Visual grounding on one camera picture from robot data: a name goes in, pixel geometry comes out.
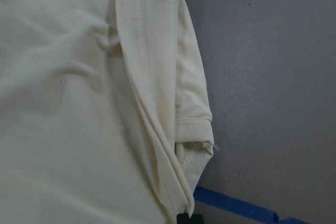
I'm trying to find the cream long-sleeve printed shirt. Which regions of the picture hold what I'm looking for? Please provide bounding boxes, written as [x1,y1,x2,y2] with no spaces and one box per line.
[1,0,214,223]

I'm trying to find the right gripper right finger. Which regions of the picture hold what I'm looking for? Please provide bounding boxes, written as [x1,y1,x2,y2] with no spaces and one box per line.
[190,214,203,224]

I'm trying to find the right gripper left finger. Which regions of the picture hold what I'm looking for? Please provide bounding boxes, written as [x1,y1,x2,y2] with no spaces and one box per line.
[176,213,190,224]

